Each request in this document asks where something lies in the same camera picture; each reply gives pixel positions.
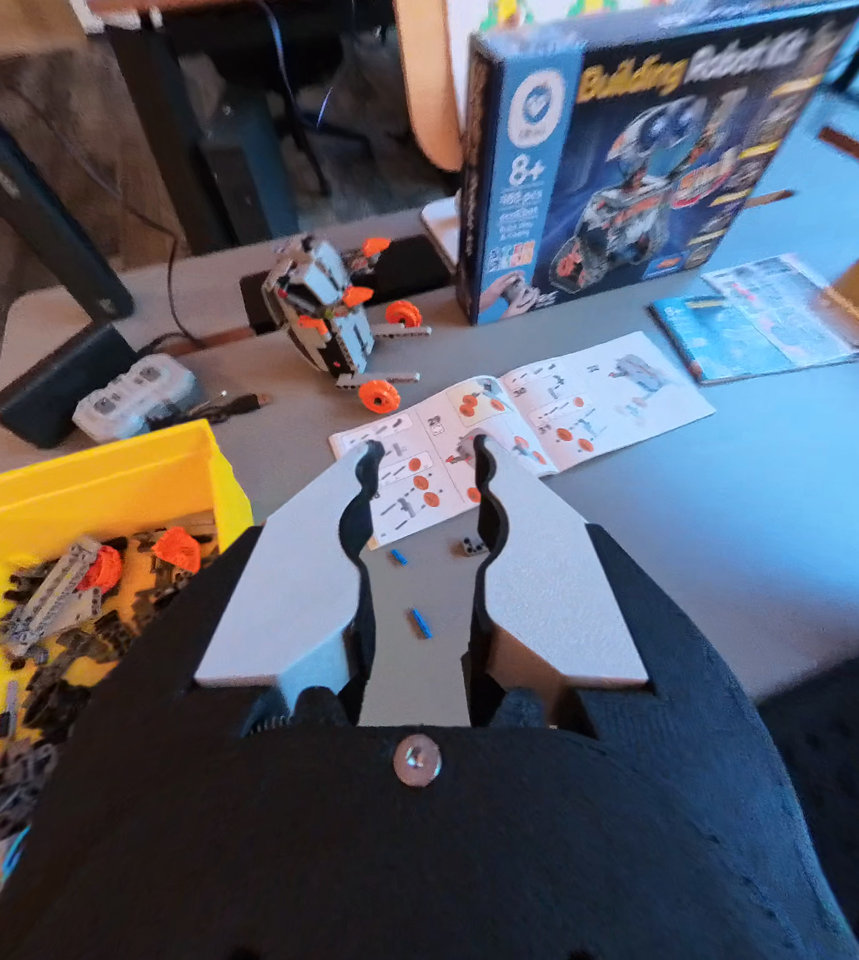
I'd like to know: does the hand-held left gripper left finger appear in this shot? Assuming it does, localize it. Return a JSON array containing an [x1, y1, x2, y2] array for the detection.
[[194, 439, 386, 727]]

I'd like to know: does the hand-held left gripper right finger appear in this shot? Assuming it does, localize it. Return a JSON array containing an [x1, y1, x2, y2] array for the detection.
[[461, 433, 653, 727]]

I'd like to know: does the yellow plastic bin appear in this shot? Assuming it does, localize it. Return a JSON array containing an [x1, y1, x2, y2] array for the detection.
[[0, 418, 254, 924]]

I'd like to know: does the grey desk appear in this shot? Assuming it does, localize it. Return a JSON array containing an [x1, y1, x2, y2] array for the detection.
[[0, 202, 859, 729]]

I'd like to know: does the open white instruction booklet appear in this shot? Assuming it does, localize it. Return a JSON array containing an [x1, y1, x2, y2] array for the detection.
[[328, 330, 717, 550]]

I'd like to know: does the grey white remote control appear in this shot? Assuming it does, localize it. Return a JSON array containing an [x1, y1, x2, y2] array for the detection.
[[71, 354, 202, 444]]

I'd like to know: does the pile of building parts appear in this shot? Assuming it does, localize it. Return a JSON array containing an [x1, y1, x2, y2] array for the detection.
[[0, 525, 221, 909]]

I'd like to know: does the grey orange toy robot model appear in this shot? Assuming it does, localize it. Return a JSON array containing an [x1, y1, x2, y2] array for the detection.
[[260, 234, 434, 415]]

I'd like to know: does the blue booklet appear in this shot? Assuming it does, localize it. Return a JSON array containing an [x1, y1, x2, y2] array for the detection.
[[648, 294, 859, 387]]

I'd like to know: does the black floor mat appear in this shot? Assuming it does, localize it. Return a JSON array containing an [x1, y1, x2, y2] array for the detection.
[[755, 633, 859, 946]]

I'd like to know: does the white folded leaflet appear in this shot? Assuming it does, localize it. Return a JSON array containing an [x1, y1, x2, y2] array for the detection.
[[701, 253, 859, 365]]

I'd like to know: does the blue robot kit box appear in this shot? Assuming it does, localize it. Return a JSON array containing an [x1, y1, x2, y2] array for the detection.
[[455, 0, 859, 327]]

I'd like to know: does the pale wooden panel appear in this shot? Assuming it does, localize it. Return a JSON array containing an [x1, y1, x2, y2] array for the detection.
[[392, 0, 476, 174]]

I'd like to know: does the black usb cable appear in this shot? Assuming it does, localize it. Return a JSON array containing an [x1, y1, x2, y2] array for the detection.
[[148, 390, 273, 432]]

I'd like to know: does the thin black cable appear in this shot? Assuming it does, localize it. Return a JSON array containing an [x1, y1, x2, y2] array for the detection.
[[0, 97, 206, 354]]

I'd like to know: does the black desk frame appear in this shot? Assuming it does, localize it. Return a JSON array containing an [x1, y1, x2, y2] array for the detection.
[[103, 18, 299, 252]]

